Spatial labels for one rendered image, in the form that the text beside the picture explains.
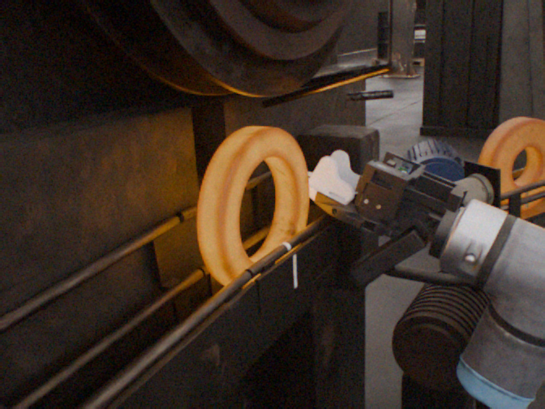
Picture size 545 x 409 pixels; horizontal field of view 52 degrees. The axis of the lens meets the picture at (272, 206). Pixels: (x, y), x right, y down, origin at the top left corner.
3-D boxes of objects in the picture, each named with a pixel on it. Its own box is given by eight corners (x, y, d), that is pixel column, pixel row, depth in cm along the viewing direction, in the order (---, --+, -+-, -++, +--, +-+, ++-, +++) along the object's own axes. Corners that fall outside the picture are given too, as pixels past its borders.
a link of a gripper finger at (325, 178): (303, 139, 72) (367, 167, 69) (293, 181, 75) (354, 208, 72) (292, 144, 70) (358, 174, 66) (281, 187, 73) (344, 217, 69)
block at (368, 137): (298, 283, 89) (292, 131, 81) (319, 264, 95) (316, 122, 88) (362, 296, 83) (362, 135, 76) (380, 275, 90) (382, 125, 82)
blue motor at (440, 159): (401, 227, 266) (402, 156, 255) (397, 192, 319) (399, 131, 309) (469, 228, 260) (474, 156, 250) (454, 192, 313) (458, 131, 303)
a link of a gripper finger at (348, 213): (328, 182, 73) (389, 210, 69) (324, 195, 73) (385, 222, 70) (311, 192, 69) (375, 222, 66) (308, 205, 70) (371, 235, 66)
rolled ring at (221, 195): (308, 114, 67) (285, 114, 69) (214, 146, 53) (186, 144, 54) (312, 257, 73) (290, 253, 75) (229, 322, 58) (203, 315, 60)
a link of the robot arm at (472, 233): (483, 266, 70) (465, 299, 62) (446, 249, 72) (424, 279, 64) (512, 203, 66) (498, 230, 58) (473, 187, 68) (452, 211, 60)
